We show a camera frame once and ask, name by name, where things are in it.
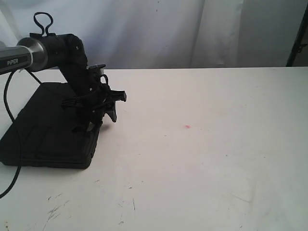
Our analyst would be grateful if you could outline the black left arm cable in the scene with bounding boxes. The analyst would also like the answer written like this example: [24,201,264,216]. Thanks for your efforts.
[0,71,22,198]

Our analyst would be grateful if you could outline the black plastic tool case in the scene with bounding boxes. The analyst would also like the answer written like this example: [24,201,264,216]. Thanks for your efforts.
[0,82,99,169]

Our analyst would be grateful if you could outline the white backdrop curtain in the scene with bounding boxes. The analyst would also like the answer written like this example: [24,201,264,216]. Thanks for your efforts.
[0,0,308,69]

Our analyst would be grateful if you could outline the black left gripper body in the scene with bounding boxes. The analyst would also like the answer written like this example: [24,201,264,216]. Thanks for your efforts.
[62,64,127,122]

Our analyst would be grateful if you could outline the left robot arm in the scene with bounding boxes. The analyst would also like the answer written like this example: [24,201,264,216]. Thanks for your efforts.
[0,33,127,124]

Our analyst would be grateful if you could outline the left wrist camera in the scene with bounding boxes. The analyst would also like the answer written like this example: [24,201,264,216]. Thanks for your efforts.
[86,64,106,76]

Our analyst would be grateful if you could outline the black metal stand pole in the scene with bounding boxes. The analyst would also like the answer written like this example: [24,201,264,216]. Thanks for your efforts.
[286,6,308,67]

